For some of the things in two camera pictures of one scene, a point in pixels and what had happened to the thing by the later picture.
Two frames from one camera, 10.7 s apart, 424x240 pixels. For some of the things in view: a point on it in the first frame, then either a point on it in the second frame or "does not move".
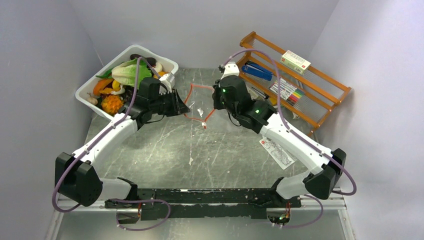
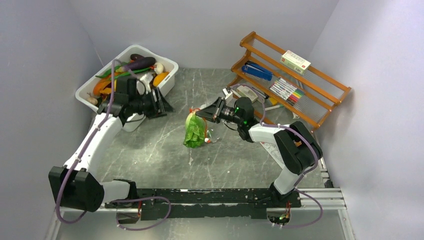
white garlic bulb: x=91 y=100 does not move
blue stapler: x=257 y=70 does not move
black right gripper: x=217 y=91 -> x=213 y=112
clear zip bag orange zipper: x=200 y=101 -> x=209 y=136
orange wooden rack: x=289 y=84 does not move
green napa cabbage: x=125 y=73 -> x=194 y=131
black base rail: x=177 y=204 does not move
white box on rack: x=295 y=62 does not move
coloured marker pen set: x=288 y=91 does not move
